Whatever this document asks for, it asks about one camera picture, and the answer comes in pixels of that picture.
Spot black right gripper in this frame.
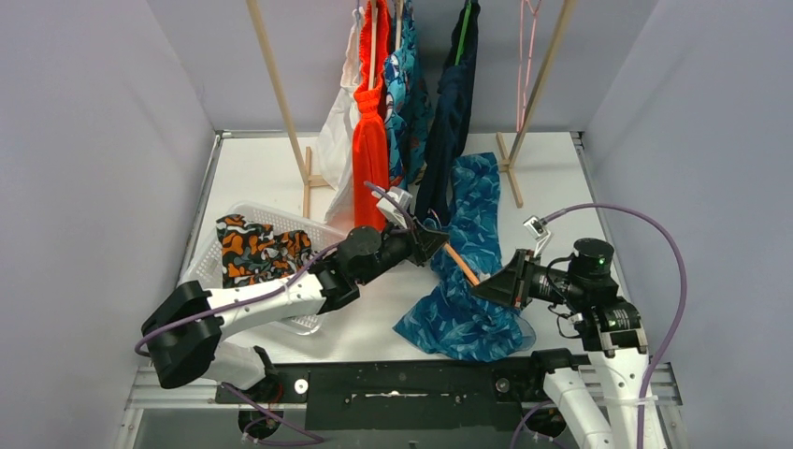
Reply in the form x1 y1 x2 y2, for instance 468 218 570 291
471 247 585 308

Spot orange wooden hanger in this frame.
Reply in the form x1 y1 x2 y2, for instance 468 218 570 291
443 242 480 285

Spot blue leaf print shorts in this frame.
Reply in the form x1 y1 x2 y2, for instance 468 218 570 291
393 152 536 362

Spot pink wire hanger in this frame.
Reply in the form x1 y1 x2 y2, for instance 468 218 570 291
515 0 543 131

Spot camouflage orange black shorts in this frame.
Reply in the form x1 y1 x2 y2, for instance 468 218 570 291
215 214 313 288

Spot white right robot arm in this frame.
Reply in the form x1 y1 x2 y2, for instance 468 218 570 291
471 238 668 448

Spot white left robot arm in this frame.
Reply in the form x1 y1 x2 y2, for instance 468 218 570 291
135 223 449 399

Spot orange mesh shorts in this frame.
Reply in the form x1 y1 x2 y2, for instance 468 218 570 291
353 1 390 230

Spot navy blue shorts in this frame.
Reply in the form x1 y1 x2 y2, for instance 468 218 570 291
414 1 481 225

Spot teal shark print shorts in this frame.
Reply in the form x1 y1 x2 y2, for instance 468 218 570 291
383 1 433 189

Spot left wooden hanger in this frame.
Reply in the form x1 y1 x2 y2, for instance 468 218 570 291
368 0 379 91

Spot green hanger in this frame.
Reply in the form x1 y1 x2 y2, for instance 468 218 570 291
454 0 472 65

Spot wooden clothes rack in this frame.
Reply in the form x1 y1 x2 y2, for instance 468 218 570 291
245 0 578 218

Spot white garment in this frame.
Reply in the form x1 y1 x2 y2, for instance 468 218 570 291
316 5 365 224

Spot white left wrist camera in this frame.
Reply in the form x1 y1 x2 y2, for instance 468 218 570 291
370 186 414 230

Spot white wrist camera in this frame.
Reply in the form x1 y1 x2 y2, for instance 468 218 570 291
370 186 414 230
523 215 553 258

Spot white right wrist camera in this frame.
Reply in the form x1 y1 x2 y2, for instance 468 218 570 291
523 215 553 258

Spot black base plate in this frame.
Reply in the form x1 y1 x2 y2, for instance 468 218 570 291
215 357 568 448

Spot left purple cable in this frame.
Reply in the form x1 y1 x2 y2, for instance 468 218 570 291
134 181 416 449

